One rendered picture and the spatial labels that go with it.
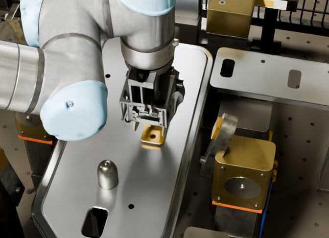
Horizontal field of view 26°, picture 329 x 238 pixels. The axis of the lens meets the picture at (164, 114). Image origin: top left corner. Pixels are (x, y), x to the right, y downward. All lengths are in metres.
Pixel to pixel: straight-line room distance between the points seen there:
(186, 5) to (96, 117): 0.60
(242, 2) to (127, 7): 0.47
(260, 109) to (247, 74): 0.07
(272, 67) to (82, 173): 0.40
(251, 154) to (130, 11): 0.35
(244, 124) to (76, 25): 0.47
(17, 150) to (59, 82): 0.78
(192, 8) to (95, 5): 0.49
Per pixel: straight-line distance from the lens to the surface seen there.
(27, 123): 1.25
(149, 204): 1.11
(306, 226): 1.46
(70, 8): 0.88
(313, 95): 1.27
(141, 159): 1.16
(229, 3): 1.32
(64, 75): 0.80
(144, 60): 0.96
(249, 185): 1.14
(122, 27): 0.90
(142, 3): 0.87
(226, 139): 1.07
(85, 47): 0.84
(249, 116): 1.24
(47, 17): 0.88
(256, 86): 1.26
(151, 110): 1.03
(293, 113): 1.62
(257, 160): 1.11
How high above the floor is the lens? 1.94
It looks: 51 degrees down
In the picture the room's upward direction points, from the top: straight up
